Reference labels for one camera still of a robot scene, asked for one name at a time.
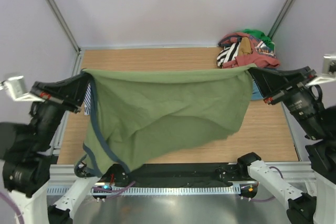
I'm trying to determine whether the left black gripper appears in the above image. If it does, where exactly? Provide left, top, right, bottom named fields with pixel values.
left=31, top=70, right=92, bottom=149

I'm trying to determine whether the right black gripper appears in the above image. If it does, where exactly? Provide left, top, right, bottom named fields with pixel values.
left=247, top=62, right=328, bottom=136

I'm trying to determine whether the blue white striped tank top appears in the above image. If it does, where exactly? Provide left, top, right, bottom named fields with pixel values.
left=83, top=84, right=91, bottom=116

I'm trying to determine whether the olive green tank top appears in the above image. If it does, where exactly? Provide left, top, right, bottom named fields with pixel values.
left=81, top=66, right=253, bottom=177

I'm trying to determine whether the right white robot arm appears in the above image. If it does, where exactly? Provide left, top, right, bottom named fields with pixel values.
left=236, top=67, right=335, bottom=223

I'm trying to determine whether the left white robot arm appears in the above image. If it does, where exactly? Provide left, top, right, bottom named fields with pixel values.
left=1, top=72, right=111, bottom=223

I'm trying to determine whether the teal blue garment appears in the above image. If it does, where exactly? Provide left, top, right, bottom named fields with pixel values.
left=251, top=80, right=264, bottom=101

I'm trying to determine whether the red patterned garment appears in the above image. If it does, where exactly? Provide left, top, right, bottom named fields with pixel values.
left=218, top=31, right=280, bottom=69

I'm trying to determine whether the bright green garment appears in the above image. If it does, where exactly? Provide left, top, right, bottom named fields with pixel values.
left=241, top=29, right=272, bottom=44

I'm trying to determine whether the black white striped garment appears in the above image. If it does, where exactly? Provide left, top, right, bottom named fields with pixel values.
left=216, top=42, right=241, bottom=68

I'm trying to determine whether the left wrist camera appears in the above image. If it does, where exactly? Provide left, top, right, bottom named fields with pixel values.
left=1, top=75, right=43, bottom=102

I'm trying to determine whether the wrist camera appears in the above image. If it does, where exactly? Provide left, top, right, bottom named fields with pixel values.
left=306, top=53, right=336, bottom=87
left=1, top=75, right=43, bottom=102

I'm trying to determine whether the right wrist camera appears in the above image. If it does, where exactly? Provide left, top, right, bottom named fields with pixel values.
left=306, top=53, right=336, bottom=87

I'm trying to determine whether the slotted cable duct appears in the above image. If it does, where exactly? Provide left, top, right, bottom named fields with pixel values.
left=47, top=184, right=241, bottom=196

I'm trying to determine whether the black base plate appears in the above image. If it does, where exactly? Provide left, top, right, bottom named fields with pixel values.
left=99, top=163, right=255, bottom=188

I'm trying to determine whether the right aluminium frame post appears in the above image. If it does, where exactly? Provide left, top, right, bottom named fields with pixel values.
left=268, top=0, right=296, bottom=39

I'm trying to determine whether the aluminium frame post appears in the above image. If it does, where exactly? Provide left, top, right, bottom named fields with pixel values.
left=45, top=0, right=81, bottom=54
left=268, top=0, right=296, bottom=39

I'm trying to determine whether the left aluminium frame post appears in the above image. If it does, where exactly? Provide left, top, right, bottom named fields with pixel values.
left=45, top=0, right=81, bottom=54

